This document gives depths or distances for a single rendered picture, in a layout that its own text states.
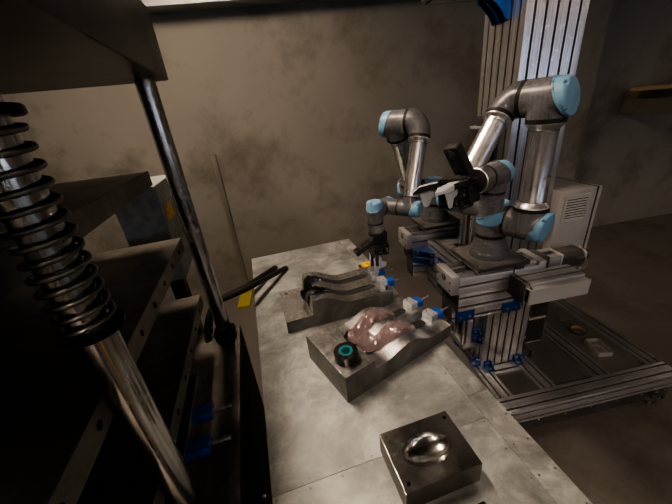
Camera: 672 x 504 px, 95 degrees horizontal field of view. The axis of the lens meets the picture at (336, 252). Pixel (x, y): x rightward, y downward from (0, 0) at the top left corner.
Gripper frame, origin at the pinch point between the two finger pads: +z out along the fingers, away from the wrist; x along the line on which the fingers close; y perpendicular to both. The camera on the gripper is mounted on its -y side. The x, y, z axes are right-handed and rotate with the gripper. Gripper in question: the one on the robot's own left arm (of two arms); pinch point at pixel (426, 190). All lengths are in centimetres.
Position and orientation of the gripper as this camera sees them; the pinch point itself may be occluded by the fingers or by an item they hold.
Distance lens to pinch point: 81.0
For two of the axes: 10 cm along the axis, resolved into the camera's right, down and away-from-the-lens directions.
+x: -5.6, -1.6, 8.2
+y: 1.8, 9.3, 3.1
